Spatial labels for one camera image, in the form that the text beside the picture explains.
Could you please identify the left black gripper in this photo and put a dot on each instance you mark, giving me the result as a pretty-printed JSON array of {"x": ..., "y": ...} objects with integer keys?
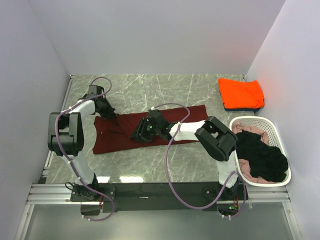
[{"x": 110, "y": 113}]

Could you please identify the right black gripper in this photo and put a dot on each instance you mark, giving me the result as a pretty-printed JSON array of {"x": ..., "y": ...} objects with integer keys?
[{"x": 140, "y": 132}]

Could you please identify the dark red t-shirt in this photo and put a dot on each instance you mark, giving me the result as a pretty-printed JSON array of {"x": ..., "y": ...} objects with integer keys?
[{"x": 114, "y": 134}]

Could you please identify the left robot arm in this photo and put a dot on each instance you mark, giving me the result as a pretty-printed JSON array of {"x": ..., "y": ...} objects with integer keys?
[{"x": 66, "y": 139}]

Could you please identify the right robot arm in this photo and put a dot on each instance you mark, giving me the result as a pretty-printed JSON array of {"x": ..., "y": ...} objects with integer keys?
[{"x": 215, "y": 137}]

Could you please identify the folded blue t-shirt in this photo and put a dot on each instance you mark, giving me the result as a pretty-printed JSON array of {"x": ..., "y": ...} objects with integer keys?
[{"x": 241, "y": 101}]

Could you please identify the folded orange t-shirt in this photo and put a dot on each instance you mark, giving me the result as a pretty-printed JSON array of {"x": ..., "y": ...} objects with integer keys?
[{"x": 229, "y": 85}]

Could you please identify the pink garment in basket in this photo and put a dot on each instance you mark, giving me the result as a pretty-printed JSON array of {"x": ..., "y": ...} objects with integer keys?
[{"x": 250, "y": 128}]

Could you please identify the white plastic laundry basket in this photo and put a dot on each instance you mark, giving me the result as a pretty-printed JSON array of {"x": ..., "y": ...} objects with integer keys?
[{"x": 274, "y": 141}]

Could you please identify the black garment in basket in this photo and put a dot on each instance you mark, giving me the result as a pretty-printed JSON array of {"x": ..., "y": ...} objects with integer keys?
[{"x": 259, "y": 162}]

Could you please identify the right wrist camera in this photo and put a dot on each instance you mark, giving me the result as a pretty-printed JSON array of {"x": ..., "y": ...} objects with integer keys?
[{"x": 155, "y": 116}]

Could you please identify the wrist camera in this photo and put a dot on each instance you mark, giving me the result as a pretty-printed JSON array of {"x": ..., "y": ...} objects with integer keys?
[
  {"x": 94, "y": 90},
  {"x": 155, "y": 116}
]

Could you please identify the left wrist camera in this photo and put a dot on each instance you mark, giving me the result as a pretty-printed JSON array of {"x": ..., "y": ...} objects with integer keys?
[{"x": 94, "y": 90}]

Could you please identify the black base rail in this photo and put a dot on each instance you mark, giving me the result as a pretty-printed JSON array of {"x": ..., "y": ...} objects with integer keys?
[{"x": 152, "y": 196}]

